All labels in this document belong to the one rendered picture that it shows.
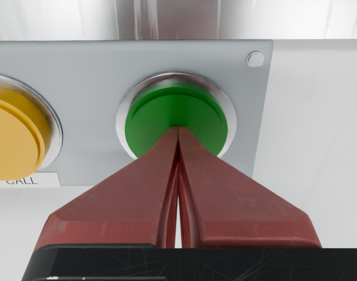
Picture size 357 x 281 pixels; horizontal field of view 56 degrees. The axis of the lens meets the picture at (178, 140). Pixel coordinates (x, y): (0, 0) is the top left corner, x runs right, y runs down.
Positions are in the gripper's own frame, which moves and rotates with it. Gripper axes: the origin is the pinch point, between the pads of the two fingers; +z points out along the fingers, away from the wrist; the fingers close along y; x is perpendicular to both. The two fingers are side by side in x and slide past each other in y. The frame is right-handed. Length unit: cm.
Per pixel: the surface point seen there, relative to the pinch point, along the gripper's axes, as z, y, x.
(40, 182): 1.5, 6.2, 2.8
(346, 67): 11.6, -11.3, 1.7
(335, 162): 11.7, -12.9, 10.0
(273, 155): 11.6, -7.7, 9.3
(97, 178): 1.6, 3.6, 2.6
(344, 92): 11.6, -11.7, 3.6
